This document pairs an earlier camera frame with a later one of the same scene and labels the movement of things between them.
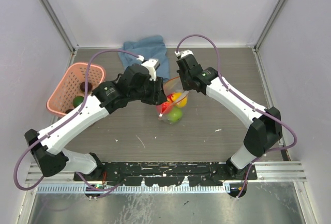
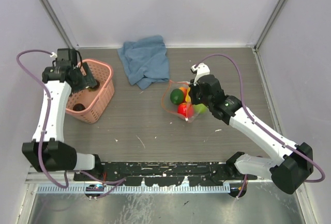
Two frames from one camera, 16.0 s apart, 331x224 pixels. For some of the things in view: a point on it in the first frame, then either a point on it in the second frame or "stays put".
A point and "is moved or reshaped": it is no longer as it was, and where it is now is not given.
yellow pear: x=179 y=99 -> x=188 y=98
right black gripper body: x=184 y=80 -> x=196 y=96
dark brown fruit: x=68 y=110 is moved or reshaped
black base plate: x=166 y=174 stays put
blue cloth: x=151 y=47 stays put
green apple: x=176 y=115 -> x=200 y=108
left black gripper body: x=144 y=92 -> x=84 y=81
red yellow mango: x=164 y=106 -> x=185 y=91
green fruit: x=77 y=100 -> x=177 y=96
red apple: x=169 y=98 -> x=187 y=109
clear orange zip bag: x=177 y=96 is moved or reshaped
